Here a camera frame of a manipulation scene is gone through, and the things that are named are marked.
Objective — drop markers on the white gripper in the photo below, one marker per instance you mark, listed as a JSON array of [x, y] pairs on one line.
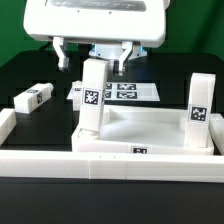
[[97, 21]]

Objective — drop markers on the white desk tabletop tray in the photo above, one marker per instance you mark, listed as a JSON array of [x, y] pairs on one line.
[[127, 129]]

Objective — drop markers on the white marker sheet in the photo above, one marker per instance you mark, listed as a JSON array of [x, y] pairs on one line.
[[131, 91]]

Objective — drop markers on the white U-shaped fence frame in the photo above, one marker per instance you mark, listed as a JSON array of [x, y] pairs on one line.
[[118, 166]]

